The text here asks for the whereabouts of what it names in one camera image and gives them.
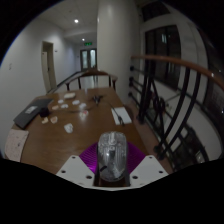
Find wooden chair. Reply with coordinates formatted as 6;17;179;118
64;69;119;92

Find white marble-print mouse pad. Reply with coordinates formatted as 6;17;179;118
4;128;30;163

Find transparent computer mouse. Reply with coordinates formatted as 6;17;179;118
97;131;129;183

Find white side door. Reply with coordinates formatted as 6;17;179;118
41;41;58;93

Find white flat packet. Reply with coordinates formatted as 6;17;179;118
63;92;77;100

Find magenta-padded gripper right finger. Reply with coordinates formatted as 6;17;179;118
125;141;170;188

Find wood-topped black metal railing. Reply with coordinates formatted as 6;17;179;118
128;54;224;172

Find flat black laptop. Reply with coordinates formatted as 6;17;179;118
13;97;55;130

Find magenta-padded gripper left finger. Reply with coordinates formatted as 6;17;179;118
55;142;101;188

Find glass double door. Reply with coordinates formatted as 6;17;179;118
79;48;98;71

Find dark window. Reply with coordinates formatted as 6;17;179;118
143;24;183;91

